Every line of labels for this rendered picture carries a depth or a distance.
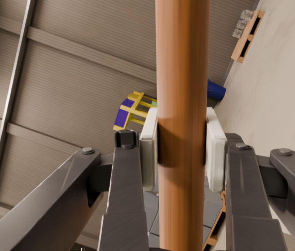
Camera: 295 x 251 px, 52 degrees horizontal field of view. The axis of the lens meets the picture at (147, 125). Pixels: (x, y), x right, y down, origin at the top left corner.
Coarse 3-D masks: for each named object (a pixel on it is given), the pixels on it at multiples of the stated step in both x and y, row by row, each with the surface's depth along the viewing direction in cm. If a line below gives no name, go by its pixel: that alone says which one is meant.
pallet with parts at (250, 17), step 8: (240, 16) 702; (248, 16) 666; (256, 16) 636; (240, 24) 696; (248, 24) 679; (240, 32) 702; (248, 32) 652; (240, 40) 701; (248, 40) 685; (240, 48) 673; (248, 48) 658; (232, 56) 726; (240, 56) 667
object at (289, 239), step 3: (285, 234) 206; (288, 234) 207; (285, 237) 202; (288, 237) 203; (291, 237) 205; (285, 240) 198; (288, 240) 200; (291, 240) 201; (294, 240) 202; (288, 243) 196; (291, 243) 197; (294, 243) 199; (288, 246) 193; (291, 246) 194; (294, 246) 195; (288, 249) 189; (291, 249) 190; (294, 249) 192
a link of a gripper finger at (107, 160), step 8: (104, 160) 15; (112, 160) 15; (96, 168) 14; (104, 168) 14; (88, 176) 14; (96, 176) 14; (104, 176) 14; (88, 184) 14; (96, 184) 14; (104, 184) 14; (88, 192) 14; (96, 192) 14
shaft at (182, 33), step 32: (160, 0) 16; (192, 0) 15; (160, 32) 16; (192, 32) 16; (160, 64) 17; (192, 64) 16; (160, 96) 18; (192, 96) 17; (160, 128) 18; (192, 128) 17; (160, 160) 19; (192, 160) 18; (160, 192) 20; (192, 192) 19; (160, 224) 20; (192, 224) 19
